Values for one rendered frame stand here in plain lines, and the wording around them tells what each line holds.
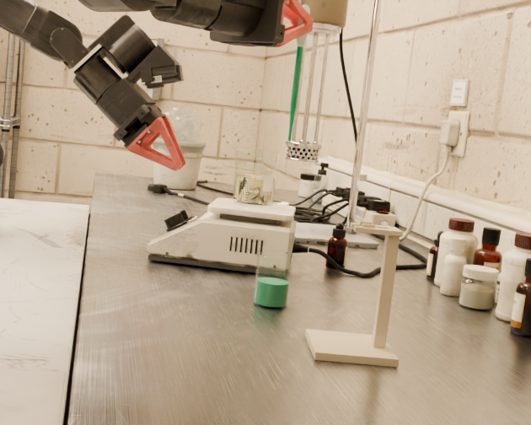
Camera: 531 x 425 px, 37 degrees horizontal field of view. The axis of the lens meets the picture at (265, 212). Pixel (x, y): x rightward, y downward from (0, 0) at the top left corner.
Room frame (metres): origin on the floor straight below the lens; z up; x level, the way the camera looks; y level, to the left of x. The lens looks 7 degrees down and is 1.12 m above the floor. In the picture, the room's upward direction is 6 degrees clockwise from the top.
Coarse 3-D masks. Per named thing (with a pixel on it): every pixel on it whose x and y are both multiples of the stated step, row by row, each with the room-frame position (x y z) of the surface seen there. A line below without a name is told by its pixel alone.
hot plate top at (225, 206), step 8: (216, 200) 1.17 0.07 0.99; (224, 200) 1.18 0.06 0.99; (232, 200) 1.20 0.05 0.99; (208, 208) 1.10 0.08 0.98; (216, 208) 1.10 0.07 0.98; (224, 208) 1.10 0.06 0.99; (232, 208) 1.10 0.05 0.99; (240, 208) 1.11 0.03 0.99; (248, 208) 1.11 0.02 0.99; (256, 208) 1.13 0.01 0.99; (264, 208) 1.14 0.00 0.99; (272, 208) 1.15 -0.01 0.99; (280, 208) 1.16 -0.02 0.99; (288, 208) 1.17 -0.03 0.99; (248, 216) 1.09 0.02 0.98; (256, 216) 1.09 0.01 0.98; (264, 216) 1.09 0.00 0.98; (272, 216) 1.09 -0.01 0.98; (280, 216) 1.09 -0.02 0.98; (288, 216) 1.09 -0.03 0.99
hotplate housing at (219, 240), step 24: (216, 216) 1.13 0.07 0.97; (240, 216) 1.11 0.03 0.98; (168, 240) 1.10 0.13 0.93; (192, 240) 1.09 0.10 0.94; (216, 240) 1.09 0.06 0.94; (240, 240) 1.09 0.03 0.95; (264, 240) 1.09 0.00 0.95; (288, 240) 1.09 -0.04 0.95; (192, 264) 1.10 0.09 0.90; (216, 264) 1.09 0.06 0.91; (240, 264) 1.09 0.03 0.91
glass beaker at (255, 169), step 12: (240, 156) 1.15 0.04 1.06; (252, 156) 1.14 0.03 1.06; (264, 156) 1.14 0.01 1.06; (276, 156) 1.16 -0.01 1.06; (240, 168) 1.15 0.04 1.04; (252, 168) 1.14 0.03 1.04; (264, 168) 1.14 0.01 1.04; (276, 168) 1.16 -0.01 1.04; (240, 180) 1.15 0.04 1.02; (252, 180) 1.14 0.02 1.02; (264, 180) 1.14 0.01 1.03; (240, 192) 1.14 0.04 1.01; (252, 192) 1.14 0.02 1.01; (264, 192) 1.14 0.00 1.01; (240, 204) 1.14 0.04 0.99; (252, 204) 1.14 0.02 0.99; (264, 204) 1.14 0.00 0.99
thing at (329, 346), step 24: (384, 240) 0.78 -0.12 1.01; (384, 264) 0.77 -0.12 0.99; (384, 288) 0.77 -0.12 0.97; (384, 312) 0.77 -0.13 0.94; (312, 336) 0.78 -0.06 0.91; (336, 336) 0.79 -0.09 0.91; (360, 336) 0.80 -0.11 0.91; (384, 336) 0.77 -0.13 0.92; (336, 360) 0.73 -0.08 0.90; (360, 360) 0.73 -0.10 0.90; (384, 360) 0.73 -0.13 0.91
